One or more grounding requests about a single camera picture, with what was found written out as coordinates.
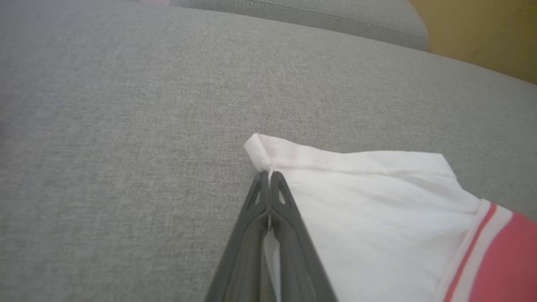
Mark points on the grey sofa back cushion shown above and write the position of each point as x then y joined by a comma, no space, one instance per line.
335,19

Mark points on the yellow sofa cushion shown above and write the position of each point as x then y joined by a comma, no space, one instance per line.
482,33

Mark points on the red shorts white stripes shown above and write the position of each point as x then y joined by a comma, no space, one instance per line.
377,218

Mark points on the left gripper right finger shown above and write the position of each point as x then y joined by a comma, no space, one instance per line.
298,260

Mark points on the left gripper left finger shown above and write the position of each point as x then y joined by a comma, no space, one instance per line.
243,251

